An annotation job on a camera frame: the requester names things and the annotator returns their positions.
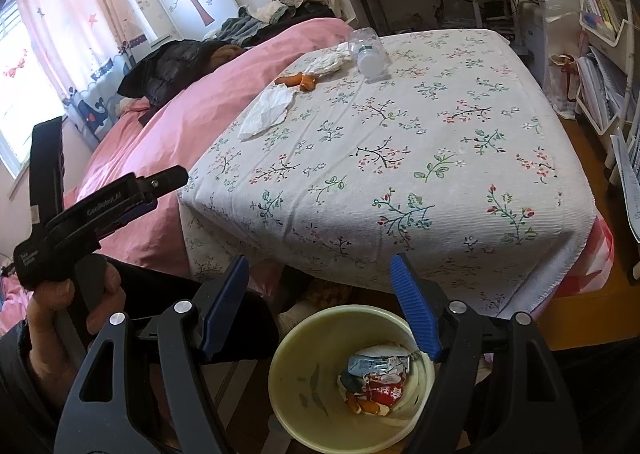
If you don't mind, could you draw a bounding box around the brown plush toy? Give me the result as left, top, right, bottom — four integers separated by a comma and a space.
210, 44, 246, 69

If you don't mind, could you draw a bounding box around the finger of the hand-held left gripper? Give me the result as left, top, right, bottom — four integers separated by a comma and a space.
122, 165, 190, 225

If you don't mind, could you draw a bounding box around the orange red snack wrapper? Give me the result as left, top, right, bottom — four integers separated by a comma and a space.
340, 374, 406, 415

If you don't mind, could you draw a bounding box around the clear plastic bag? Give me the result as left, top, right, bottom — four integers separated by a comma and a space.
542, 0, 581, 59

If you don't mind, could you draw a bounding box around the floral tablecloth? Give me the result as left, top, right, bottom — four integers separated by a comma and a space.
177, 28, 598, 319

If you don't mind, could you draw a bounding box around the white drawer cabinet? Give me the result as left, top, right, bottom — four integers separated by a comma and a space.
515, 0, 547, 55

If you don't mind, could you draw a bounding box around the person's left forearm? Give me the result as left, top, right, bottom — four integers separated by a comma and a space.
0, 324, 56, 454

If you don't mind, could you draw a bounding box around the beige tote bag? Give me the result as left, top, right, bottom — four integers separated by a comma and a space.
547, 52, 581, 115

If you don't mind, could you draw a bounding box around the green grey snack packet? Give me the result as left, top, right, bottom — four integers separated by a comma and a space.
347, 354, 416, 377

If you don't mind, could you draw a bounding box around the cream plastic bin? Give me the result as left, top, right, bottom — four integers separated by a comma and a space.
267, 304, 436, 454

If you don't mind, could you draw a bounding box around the clear plastic bottle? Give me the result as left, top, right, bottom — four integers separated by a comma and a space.
348, 27, 387, 79

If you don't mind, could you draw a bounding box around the orange peel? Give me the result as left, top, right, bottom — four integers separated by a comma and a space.
347, 394, 381, 416
276, 72, 318, 92

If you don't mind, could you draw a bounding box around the pink striped sheet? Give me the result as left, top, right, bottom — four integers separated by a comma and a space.
550, 216, 617, 297

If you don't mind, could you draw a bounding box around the pile of clothes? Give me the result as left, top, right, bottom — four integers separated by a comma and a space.
202, 1, 346, 47

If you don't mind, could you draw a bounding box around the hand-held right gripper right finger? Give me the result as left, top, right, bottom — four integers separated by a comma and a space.
390, 253, 583, 454

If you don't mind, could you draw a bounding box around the pink bed blanket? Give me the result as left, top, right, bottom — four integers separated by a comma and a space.
0, 18, 353, 335

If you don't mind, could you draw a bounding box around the person's left hand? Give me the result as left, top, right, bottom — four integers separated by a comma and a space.
24, 263, 127, 394

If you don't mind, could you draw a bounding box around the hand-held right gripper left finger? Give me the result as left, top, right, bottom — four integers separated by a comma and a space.
52, 254, 251, 454

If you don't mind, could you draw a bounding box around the pink printed curtain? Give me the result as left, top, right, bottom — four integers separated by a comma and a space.
0, 0, 151, 149

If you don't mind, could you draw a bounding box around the black puffer jacket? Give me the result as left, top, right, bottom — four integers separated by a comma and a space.
117, 40, 228, 107

